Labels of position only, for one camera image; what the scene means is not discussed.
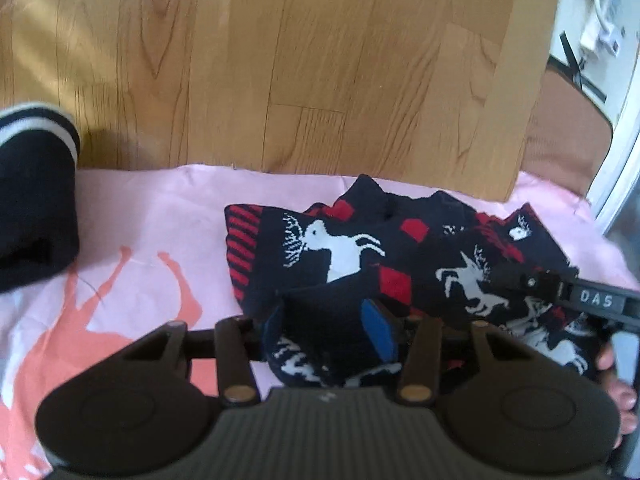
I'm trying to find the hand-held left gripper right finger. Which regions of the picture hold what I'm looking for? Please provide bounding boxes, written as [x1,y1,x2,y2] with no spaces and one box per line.
[360,299,533,407]

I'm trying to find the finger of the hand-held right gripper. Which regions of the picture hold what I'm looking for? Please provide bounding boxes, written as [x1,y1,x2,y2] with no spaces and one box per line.
[492,264,581,307]

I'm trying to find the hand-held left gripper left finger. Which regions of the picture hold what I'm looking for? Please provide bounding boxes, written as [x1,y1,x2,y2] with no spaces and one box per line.
[120,302,288,408]

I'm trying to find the navy reindeer pattern socks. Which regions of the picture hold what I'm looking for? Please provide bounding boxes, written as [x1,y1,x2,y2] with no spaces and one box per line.
[224,174,608,391]

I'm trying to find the person's right hand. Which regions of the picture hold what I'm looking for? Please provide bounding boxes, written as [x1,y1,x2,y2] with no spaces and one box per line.
[596,342,638,456]

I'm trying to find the brown mesh cushion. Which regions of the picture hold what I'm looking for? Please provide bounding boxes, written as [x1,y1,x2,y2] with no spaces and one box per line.
[520,67,616,207]

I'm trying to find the pink printed bedsheet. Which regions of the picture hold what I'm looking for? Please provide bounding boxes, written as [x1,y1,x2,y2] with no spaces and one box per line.
[0,162,640,480]

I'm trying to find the navy garment with white stripes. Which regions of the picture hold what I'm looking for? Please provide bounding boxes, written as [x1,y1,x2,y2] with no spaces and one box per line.
[0,102,82,292]

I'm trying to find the white window frame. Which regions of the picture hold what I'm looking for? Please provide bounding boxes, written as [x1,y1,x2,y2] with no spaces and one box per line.
[587,50,640,241]

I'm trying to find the light wooden post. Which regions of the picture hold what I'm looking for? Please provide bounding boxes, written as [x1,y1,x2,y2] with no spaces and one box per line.
[477,0,563,204]

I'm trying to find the black cushion strap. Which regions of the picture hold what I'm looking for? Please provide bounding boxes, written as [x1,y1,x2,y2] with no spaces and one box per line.
[559,30,608,107]

